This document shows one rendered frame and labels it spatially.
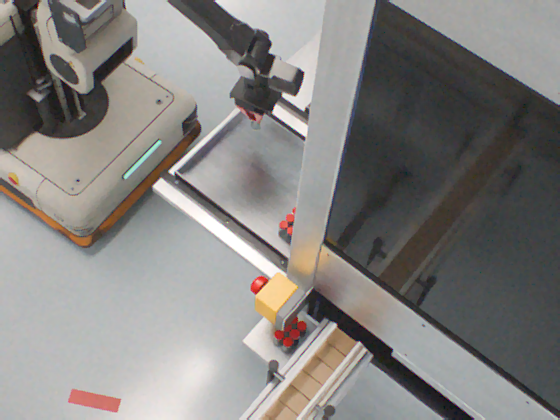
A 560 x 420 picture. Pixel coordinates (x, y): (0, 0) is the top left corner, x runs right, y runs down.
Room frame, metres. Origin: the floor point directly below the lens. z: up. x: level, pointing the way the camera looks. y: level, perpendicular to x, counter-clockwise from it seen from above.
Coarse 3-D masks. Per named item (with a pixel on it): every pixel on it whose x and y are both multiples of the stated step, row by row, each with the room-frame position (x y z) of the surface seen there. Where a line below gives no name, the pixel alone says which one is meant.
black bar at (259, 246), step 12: (168, 180) 0.90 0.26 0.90; (180, 180) 0.90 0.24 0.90; (192, 192) 0.87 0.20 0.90; (204, 204) 0.84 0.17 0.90; (216, 216) 0.82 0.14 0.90; (228, 228) 0.80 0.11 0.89; (240, 228) 0.79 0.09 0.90; (252, 240) 0.77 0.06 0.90; (264, 252) 0.74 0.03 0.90; (276, 264) 0.72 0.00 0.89
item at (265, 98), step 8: (240, 80) 1.07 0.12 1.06; (232, 88) 1.05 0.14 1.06; (240, 88) 1.05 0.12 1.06; (248, 88) 1.02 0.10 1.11; (256, 88) 1.02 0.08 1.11; (264, 88) 1.02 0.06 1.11; (232, 96) 1.03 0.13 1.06; (240, 96) 1.03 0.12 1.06; (248, 96) 1.02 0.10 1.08; (256, 96) 1.02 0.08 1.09; (264, 96) 1.02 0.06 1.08; (272, 96) 1.04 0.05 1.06; (280, 96) 1.04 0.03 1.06; (248, 104) 1.01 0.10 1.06; (256, 104) 1.01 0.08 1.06; (264, 104) 1.01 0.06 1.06; (272, 104) 1.02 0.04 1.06
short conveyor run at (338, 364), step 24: (312, 336) 0.55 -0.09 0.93; (336, 336) 0.56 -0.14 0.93; (312, 360) 0.50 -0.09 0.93; (336, 360) 0.51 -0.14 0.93; (360, 360) 0.51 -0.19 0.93; (288, 384) 0.44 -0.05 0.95; (312, 384) 0.45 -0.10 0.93; (336, 384) 0.46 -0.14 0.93; (264, 408) 0.38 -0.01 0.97; (288, 408) 0.40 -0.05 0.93; (312, 408) 0.40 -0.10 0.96
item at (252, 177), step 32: (224, 128) 1.05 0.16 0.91; (192, 160) 0.96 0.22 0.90; (224, 160) 0.98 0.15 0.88; (256, 160) 0.99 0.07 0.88; (288, 160) 1.00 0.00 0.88; (224, 192) 0.89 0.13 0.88; (256, 192) 0.90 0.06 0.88; (288, 192) 0.91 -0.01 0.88; (256, 224) 0.82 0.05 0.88; (288, 256) 0.73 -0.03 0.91
